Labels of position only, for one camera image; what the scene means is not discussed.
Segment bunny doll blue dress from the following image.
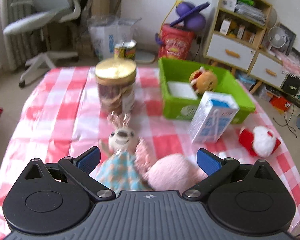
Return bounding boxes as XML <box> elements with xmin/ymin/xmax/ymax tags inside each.
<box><xmin>96</xmin><ymin>112</ymin><xmax>147</xmax><ymax>195</ymax></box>

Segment pink fluffy towel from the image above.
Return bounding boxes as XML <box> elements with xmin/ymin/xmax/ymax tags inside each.
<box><xmin>134</xmin><ymin>139</ymin><xmax>207</xmax><ymax>193</ymax></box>

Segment Santa Claus plush toy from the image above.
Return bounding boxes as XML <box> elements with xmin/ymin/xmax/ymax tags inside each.
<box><xmin>238</xmin><ymin>126</ymin><xmax>281</xmax><ymax>159</ymax></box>

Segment white sponge block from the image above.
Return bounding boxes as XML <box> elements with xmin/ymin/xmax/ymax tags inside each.
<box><xmin>167</xmin><ymin>81</ymin><xmax>198</xmax><ymax>100</ymax></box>

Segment hamburger plush toy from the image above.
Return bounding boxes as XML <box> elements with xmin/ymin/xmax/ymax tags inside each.
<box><xmin>189</xmin><ymin>66</ymin><xmax>218</xmax><ymax>95</ymax></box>

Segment red white checkered tablecloth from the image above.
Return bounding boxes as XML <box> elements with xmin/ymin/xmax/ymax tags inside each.
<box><xmin>0</xmin><ymin>65</ymin><xmax>300</xmax><ymax>239</ymax></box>

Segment white blue milk carton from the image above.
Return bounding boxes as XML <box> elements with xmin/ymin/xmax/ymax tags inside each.
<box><xmin>189</xmin><ymin>91</ymin><xmax>239</xmax><ymax>143</ymax></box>

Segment green plastic bin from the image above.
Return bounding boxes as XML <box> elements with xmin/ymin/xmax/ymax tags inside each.
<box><xmin>157</xmin><ymin>56</ymin><xmax>256</xmax><ymax>125</ymax></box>

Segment gold lid snack jar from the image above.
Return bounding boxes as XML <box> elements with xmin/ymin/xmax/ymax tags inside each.
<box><xmin>95</xmin><ymin>58</ymin><xmax>136</xmax><ymax>114</ymax></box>

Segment red box on floor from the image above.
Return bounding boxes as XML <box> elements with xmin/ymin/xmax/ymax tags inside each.
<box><xmin>270</xmin><ymin>96</ymin><xmax>291</xmax><ymax>112</ymax></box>

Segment low white drawer cabinet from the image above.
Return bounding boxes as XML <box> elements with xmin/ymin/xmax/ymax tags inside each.
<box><xmin>248</xmin><ymin>49</ymin><xmax>287</xmax><ymax>94</ymax></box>

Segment black yellow tin can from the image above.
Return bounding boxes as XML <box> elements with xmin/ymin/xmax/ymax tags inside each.
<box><xmin>114</xmin><ymin>40</ymin><xmax>136</xmax><ymax>61</ymax></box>

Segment red chips bucket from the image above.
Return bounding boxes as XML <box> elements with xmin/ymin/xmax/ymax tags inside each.
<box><xmin>155</xmin><ymin>23</ymin><xmax>195</xmax><ymax>60</ymax></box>

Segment pink lace table cover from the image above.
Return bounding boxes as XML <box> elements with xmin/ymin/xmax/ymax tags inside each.
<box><xmin>280</xmin><ymin>54</ymin><xmax>300</xmax><ymax>79</ymax></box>

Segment white shopping bag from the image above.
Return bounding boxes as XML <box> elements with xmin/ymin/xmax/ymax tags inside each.
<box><xmin>88</xmin><ymin>15</ymin><xmax>142</xmax><ymax>61</ymax></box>

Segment tall wooden shelf cabinet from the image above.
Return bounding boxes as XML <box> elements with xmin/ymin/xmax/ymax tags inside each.
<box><xmin>203</xmin><ymin>0</ymin><xmax>272</xmax><ymax>73</ymax></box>

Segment white desk fan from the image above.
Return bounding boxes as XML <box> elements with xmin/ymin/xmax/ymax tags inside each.
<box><xmin>267</xmin><ymin>27</ymin><xmax>290</xmax><ymax>54</ymax></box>

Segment purple balance ball toy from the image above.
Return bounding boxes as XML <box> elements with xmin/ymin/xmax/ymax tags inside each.
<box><xmin>170</xmin><ymin>1</ymin><xmax>210</xmax><ymax>32</ymax></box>

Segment stack of papers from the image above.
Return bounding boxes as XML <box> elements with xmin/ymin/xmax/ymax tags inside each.
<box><xmin>235</xmin><ymin>2</ymin><xmax>267</xmax><ymax>26</ymax></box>

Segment grey office chair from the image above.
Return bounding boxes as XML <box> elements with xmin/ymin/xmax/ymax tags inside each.
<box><xmin>3</xmin><ymin>0</ymin><xmax>81</xmax><ymax>88</ymax></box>

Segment framed picture black frame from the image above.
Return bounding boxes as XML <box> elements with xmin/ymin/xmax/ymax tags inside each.
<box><xmin>277</xmin><ymin>23</ymin><xmax>296</xmax><ymax>56</ymax></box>

